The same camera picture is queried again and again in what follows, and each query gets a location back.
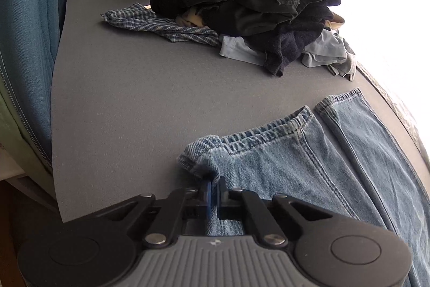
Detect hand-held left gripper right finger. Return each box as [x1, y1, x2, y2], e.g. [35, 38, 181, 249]
[216, 176, 337, 248]

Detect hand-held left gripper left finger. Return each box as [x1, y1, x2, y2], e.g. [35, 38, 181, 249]
[63, 181, 214, 249]

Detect blue denim jeans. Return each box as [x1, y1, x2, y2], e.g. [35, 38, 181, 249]
[177, 87, 430, 287]

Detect navy garment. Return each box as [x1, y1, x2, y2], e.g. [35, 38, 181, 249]
[247, 5, 336, 77]

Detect plaid cloth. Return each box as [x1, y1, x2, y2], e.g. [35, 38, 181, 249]
[100, 2, 223, 47]

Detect striped grey cloth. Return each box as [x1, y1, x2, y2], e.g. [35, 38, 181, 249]
[327, 52, 359, 82]

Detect beige garment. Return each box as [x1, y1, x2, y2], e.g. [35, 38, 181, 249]
[176, 6, 347, 31]

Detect blue fabric chair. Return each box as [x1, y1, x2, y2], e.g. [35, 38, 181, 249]
[0, 0, 93, 177]

